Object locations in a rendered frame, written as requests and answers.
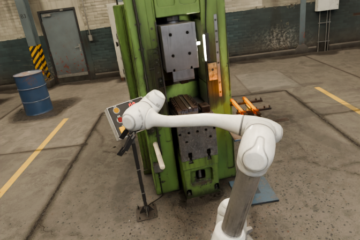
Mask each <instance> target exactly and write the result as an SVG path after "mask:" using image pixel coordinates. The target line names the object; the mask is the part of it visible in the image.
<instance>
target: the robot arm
mask: <svg viewBox="0 0 360 240"><path fill-rule="evenodd" d="M165 99H166V98H165V97H164V95H163V94H162V93H161V92H160V91H158V90H155V89H154V90H152V91H150V92H149V93H148V94H147V95H146V96H144V97H143V98H142V99H141V100H140V101H139V102H138V103H135V104H133V105H132V106H130V107H129V108H128V109H127V110H126V111H125V112H124V114H123V116H122V123H123V126H124V127H125V129H124V131H123V132H122V133H121V135H120V136H119V138H121V139H124V138H125V137H126V135H127V139H126V142H125V144H124V146H122V148H121V149H120V150H119V151H118V153H117V155H119V156H122V155H123V154H124V153H125V151H128V150H129V148H130V146H131V144H132V142H133V140H134V139H135V137H136V136H135V134H136V132H137V131H140V130H147V129H148V130H149V129H150V128H152V127H155V126H156V127H164V128H176V127H190V126H213V127H217V128H221V129H224V130H227V131H229V132H232V133H234V134H236V135H238V136H242V139H241V143H240V145H239V148H238V154H237V166H238V171H237V174H236V178H235V181H234V184H233V187H232V191H231V194H230V198H227V199H225V200H223V201H222V202H221V203H220V205H219V207H218V209H217V218H216V225H215V229H214V231H213V234H212V238H211V240H252V239H251V238H250V237H249V236H248V234H249V233H251V232H252V231H253V229H252V227H251V226H249V227H246V226H247V223H246V219H247V216H248V213H249V210H250V207H251V204H252V202H253V199H254V195H255V193H256V190H257V187H258V184H259V181H260V178H261V176H262V175H264V174H265V173H266V172H267V170H268V168H269V167H270V165H271V164H272V162H273V159H274V155H275V148H276V143H278V142H279V141H280V140H281V139H282V136H283V128H282V127H281V125H280V124H278V123H276V122H274V121H272V120H270V119H266V118H262V117H257V116H249V115H226V114H191V115H176V116H166V115H160V114H158V112H159V111H160V110H161V108H162V107H163V104H164V102H165Z"/></svg>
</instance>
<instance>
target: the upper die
mask: <svg viewBox="0 0 360 240"><path fill-rule="evenodd" d="M166 74H167V75H168V76H169V77H170V78H171V80H172V81H173V82H177V81H182V80H189V79H194V78H195V77H194V68H192V67H191V68H190V69H187V70H180V71H175V70H174V69H173V72H168V73H166Z"/></svg>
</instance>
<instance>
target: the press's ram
mask: <svg viewBox="0 0 360 240"><path fill-rule="evenodd" d="M156 25H157V33H158V37H159V45H160V52H161V59H162V67H163V69H164V70H165V71H166V73H168V72H173V69H174V70H175V71H180V70H187V69H190V68H191V67H192V68H198V67H199V62H198V51H197V45H200V41H197V39H196V28H195V22H194V21H187V20H180V21H179V22H176V23H171V24H164V23H159V24H156Z"/></svg>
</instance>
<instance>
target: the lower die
mask: <svg viewBox="0 0 360 240"><path fill-rule="evenodd" d="M181 95H183V94H181ZM183 96H184V98H185V99H186V100H187V102H188V103H189V104H190V106H191V107H192V109H189V108H188V107H187V105H186V104H185V103H184V101H183V100H182V99H181V97H180V96H179V95H178V96H174V97H173V100H174V101H175V103H176V104H177V106H178V107H175V106H176V105H174V107H175V111H176V114H177V115H191V114H198V106H197V105H195V103H194V102H193V101H191V99H190V98H189V96H188V95H187V94H185V95H183ZM171 100H172V99H171ZM171 100H170V101H171ZM193 103H194V104H193Z"/></svg>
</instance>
